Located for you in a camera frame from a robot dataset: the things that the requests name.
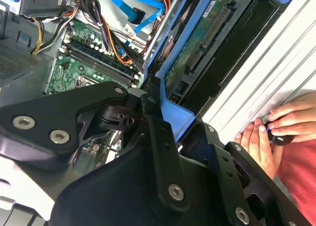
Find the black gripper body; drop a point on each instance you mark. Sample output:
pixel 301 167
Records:
pixel 111 199

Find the round black tool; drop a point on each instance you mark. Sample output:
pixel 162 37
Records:
pixel 281 140

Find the person's right hand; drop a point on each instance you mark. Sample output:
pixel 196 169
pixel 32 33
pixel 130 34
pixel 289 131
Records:
pixel 301 117

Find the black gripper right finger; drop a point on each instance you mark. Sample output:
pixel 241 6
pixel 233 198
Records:
pixel 237 186

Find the person's left hand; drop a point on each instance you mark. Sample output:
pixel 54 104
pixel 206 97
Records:
pixel 261 152

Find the hard disk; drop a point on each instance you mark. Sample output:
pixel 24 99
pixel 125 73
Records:
pixel 172 112

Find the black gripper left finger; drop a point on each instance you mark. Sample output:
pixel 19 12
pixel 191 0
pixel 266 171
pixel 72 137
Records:
pixel 49 112

